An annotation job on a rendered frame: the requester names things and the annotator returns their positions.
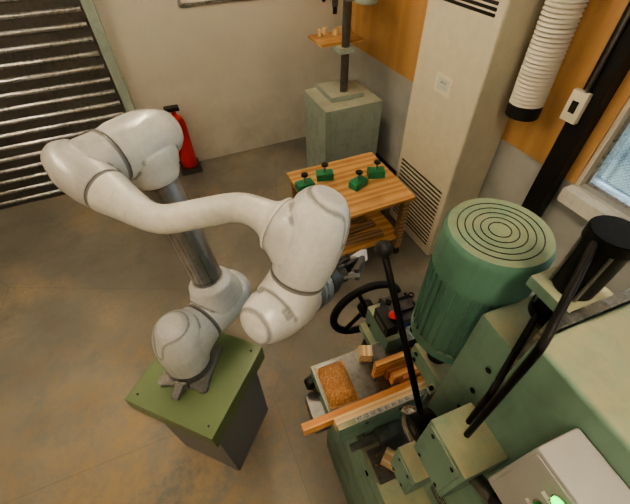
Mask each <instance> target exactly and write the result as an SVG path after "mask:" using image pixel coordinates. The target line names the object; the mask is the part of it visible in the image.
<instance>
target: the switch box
mask: <svg viewBox="0 0 630 504"><path fill-rule="evenodd" d="M488 480H489V483H490V485H491V486H492V488H493V489H494V491H495V493H496V494H497V496H498V498H499V499H500V501H501V503H502V504H528V503H527V502H526V500H525V499H526V498H528V499H529V500H530V502H531V503H532V504H533V499H535V498H538V499H540V500H541V501H542V502H543V503H544V504H548V502H547V501H546V500H545V498H544V497H543V495H542V494H541V492H542V491H545V493H546V494H547V495H548V497H549V498H550V500H551V495H552V494H554V493H555V494H558V495H559V496H560V497H561V498H562V499H563V500H564V501H565V502H566V503H567V504H630V488H629V487H628V486H627V485H626V484H625V482H624V481H623V480H622V479H621V478H620V476H619V475H618V474H617V473H616V472H615V470H614V469H613V468H612V467H611V466H610V464H609V463H608V462H607V461H606V460H605V458H604V457H603V456H602V455H601V454H600V453H599V451H598V450H597V449H596V448H595V447H594V445H593V444H592V443H591V442H590V441H589V439H588V438H587V437H586V436H585V435H584V433H583V432H582V431H581V430H580V429H579V428H574V429H572V430H570V431H568V432H566V433H564V434H562V435H560V436H558V437H556V438H554V439H552V440H550V441H548V442H546V443H544V444H542V445H540V446H538V447H536V448H535V449H533V450H532V451H530V452H529V453H527V454H525V455H524V456H522V457H521V458H519V459H518V460H516V461H514V462H513V463H511V464H510V465H508V466H507V467H505V468H503V469H502V470H500V471H499V472H497V473H496V474H494V475H492V476H491V477H489V479H488Z"/></svg>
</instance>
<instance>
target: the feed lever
mask: <svg viewBox="0 0 630 504"><path fill-rule="evenodd" d="M374 249H375V253H376V255H377V256H379V257H381V258H382V260H383V265H384V269H385V274H386V278H387V282H388V287H389V291H390V296H391V300H392V304H393V309H394V313H395V318H396V322H397V326H398V331H399V335H400V340H401V344H402V348H403V353H404V357H405V361H406V366H407V370H408V375H409V379H410V383H411V388H412V392H413V397H414V401H415V405H416V410H417V411H415V412H413V413H410V414H408V415H407V416H406V424H407V427H408V430H409V432H410V434H411V436H412V437H413V439H414V440H415V442H417V440H418V439H419V437H420V436H421V434H422V433H423V431H424V430H425V428H426V427H427V425H428V424H429V422H430V421H431V420H432V419H434V418H436V417H437V416H436V414H435V413H434V412H433V410H432V409H430V408H428V407H424V408H423V405H422V401H421V396H420V392H419V387H418V383H417V378H416V374H415V370H414V365H413V361H412V356H411V352H410V347H409V343H408V338H407V334H406V329H405V325H404V321H403V316H402V312H401V307H400V303H399V298H398V294H397V289H396V285H395V281H394V276H393V272H392V267H391V263H390V258H389V256H390V255H391V254H392V251H393V246H392V244H391V243H390V242H389V241H387V240H380V241H378V242H377V243H376V245H375V248H374Z"/></svg>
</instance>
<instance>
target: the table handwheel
mask: <svg viewBox="0 0 630 504"><path fill-rule="evenodd" d="M381 288H388V289H389V287H388V282H387V280H379V281H374V282H370V283H367V284H364V285H362V286H360V287H358V288H356V289H354V290H352V291H351V292H349V293H348V294H347V295H345V296H344V297H343V298H342V299H341V300H340V301H339V302H338V303H337V304H336V305H335V307H334V308H333V310H332V312H331V315H330V325H331V327H332V328H333V329H334V330H335V331H336V332H338V333H341V334H355V333H360V332H361V331H360V329H359V325H357V326H352V325H353V324H354V323H355V322H357V321H358V320H359V319H360V318H361V317H363V318H366V314H367V308H368V307H369V306H372V305H375V304H373V303H372V301H371V300H370V299H364V298H363V296H362V294H364V293H367V292H369V291H372V290H376V289H381ZM357 297H358V299H359V300H360V302H359V303H358V305H357V309H358V311H359V313H358V314H357V315H356V316H355V317H354V318H353V319H352V320H351V321H350V322H349V323H348V324H347V325H346V326H341V325H339V324H338V316H339V314H340V312H341V311H342V310H343V309H344V307H345V306H346V305H348V304H349V303H350V302H351V301H352V300H354V299H355V298H357Z"/></svg>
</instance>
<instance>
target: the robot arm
mask: <svg viewBox="0 0 630 504"><path fill-rule="evenodd" d="M183 141H184V135H183V131H182V128H181V126H180V124H179V123H178V121H177V120H176V119H175V118H174V117H173V116H172V115H171V114H170V113H168V112H167V111H164V110H158V109H139V110H133V111H130V112H127V113H125V114H122V115H120V116H117V117H115V118H113V119H111V120H108V121H106V122H104V123H103V124H101V125H100V126H99V127H97V128H95V129H94V130H92V131H89V132H87V133H85V134H82V135H80V136H77V137H75V138H72V139H71V140H70V139H59V140H55V141H51V142H49V143H48V144H46V145H45V146H44V148H43V149H42V151H41V155H40V159H41V162H42V165H43V167H44V169H45V171H46V172H47V174H48V176H49V178H50V179H51V181H52V182H53V183H54V184H55V185H56V186H57V187H58V188H59V189H60V190H61V191H62V192H64V193H65V194H66V195H68V196H69V197H70V198H72V199H73V200H75V201H76V202H78V203H80V204H82V205H84V206H86V207H88V208H90V209H92V210H94V211H96V212H98V213H101V214H104V215H107V216H109V217H112V218H114V219H117V220H119V221H121V222H124V223H126V224H128V225H130V226H133V227H135V228H138V229H140V230H143V231H147V232H151V233H157V234H166V235H167V237H168V239H169V241H170V243H171V244H172V246H173V248H174V250H175V252H176V253H177V255H178V257H179V259H180V261H181V262H182V264H183V266H184V268H185V270H186V271H187V273H188V275H189V277H190V279H191V281H190V283H189V293H190V301H191V302H190V303H189V304H188V305H187V306H186V307H185V308H183V309H178V310H173V311H170V312H168V313H166V314H164V315H163V316H162V317H161V318H159V320H158V321H157V322H156V324H155V325H154V328H153V331H152V347H153V350H154V353H155V355H156V357H157V359H158V361H159V362H160V364H161V365H162V367H163V368H164V369H165V370H164V372H163V374H162V375H161V377H160V378H159V379H158V384H159V386H160V387H166V386H171V387H174V390H173V393H172V399H174V400H175V401H179V400H180V398H181V397H182V395H183V394H184V392H185V390H186V389H189V390H195V391H198V392H199V393H201V394H205V393H207V392H208V390H209V383H210V380H211V377H212V375H213V372H214V369H215V367H216V364H217V361H218V359H219V356H220V355H221V354H222V352H223V350H224V349H223V346H222V345H214V344H215V342H216V340H217V339H218V337H219V336H220V335H221V334H222V333H223V332H224V331H225V330H226V329H227V328H228V327H229V326H230V325H231V324H232V323H233V321H234V320H235V319H236V318H237V317H238V316H239V318H240V323H241V325H242V327H243V329H244V331H245V333H246V334H247V335H248V336H249V337H250V338H251V339H252V340H254V341H255V342H257V343H259V344H261V345H269V344H273V343H277V342H279V341H282V340H284V339H286V338H288V337H290V336H292V335H293V334H295V333H296V332H298V331H299V330H300V329H301V328H303V327H304V326H305V325H306V324H307V323H308V322H309V321H310V320H311V319H312V318H313V317H314V315H315V313H316V312H318V311H319V310H320V309H321V308H322V307H323V306H325V305H326V304H327V303H329V302H330V301H331V300H332V298H333V296H334V294H335V293H337V292H338V290H339V289H340V287H341V285H342V283H344V282H346V281H348V280H349V278H352V279H355V280H357V281H358V280H360V275H361V274H362V272H363V271H364V269H365V261H366V260H368V257H367V249H361V250H359V251H358V252H356V253H355V254H353V255H351V256H350V255H349V254H346V255H345V258H344V259H342V258H341V255H342V252H343V249H344V247H345V244H346V241H347V237H348V234H349V229H350V221H351V214H350V209H349V207H348V204H347V201H346V200H345V198H344V197H343V196H342V195H341V194H340V193H339V192H337V191H336V190H334V189H332V188H331V187H328V186H325V185H312V186H309V187H307V188H305V189H303V190H302V191H300V192H298V193H297V195H296V196H295V198H294V199H293V198H290V197H289V198H286V199H284V200H281V201H273V200H270V199H267V198H264V197H261V196H258V195H254V194H249V193H224V194H218V195H213V196H208V197H203V198H197V199H192V200H188V198H187V196H186V193H185V191H184V189H183V187H182V185H181V183H180V180H179V178H178V176H179V170H180V167H179V151H180V150H181V148H182V145H183ZM139 189H140V190H141V191H142V192H143V193H142V192H141V191H140V190H139ZM226 223H242V224H245V225H247V226H249V227H251V228H252V229H253V230H254V231H255V232H256V233H257V234H258V236H259V239H260V247H261V248H262V249H264V250H265V252H266V253H267V254H268V256H269V258H270V260H271V262H272V266H271V268H270V270H269V272H268V273H267V275H266V277H265V278H264V279H263V281H262V282H261V283H260V285H259V286H258V288H257V291H255V292H254V293H252V294H251V286H250V283H249V281H248V279H247V278H246V277H245V276H244V275H243V274H242V273H240V272H239V271H237V270H233V269H227V268H226V267H223V266H219V265H218V263H217V260H216V258H215V256H214V254H213V252H212V250H211V248H210V245H209V243H208V241H207V239H206V237H205V235H204V233H203V230H202V228H205V227H210V226H215V225H220V224H226ZM250 294H251V295H250ZM239 314H240V315H239Z"/></svg>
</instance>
